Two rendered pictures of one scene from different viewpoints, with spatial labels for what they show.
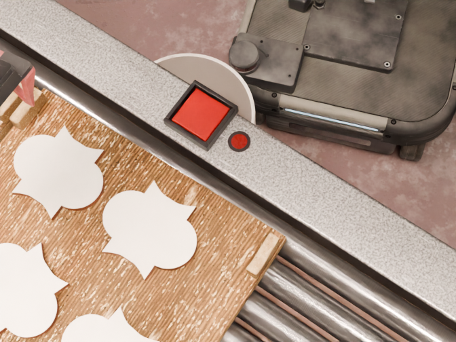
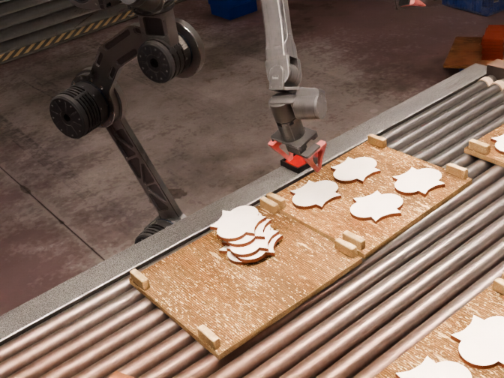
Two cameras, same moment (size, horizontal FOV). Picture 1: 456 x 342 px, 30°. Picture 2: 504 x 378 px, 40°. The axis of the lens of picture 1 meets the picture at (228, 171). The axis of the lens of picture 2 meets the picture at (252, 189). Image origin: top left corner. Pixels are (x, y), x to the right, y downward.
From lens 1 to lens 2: 177 cm
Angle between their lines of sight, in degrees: 57
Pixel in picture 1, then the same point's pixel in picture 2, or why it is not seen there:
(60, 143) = (300, 192)
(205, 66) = not seen: hidden behind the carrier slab
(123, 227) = (352, 175)
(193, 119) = (301, 161)
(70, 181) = (322, 189)
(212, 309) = (397, 157)
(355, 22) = not seen: hidden behind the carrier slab
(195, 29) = not seen: outside the picture
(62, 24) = (224, 202)
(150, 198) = (340, 167)
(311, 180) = (341, 139)
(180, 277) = (381, 164)
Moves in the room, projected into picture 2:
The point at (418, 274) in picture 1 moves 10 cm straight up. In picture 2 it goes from (391, 119) to (391, 89)
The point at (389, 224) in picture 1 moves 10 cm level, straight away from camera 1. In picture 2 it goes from (368, 124) to (340, 118)
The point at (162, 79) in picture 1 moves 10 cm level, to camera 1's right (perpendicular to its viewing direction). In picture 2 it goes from (273, 174) to (276, 156)
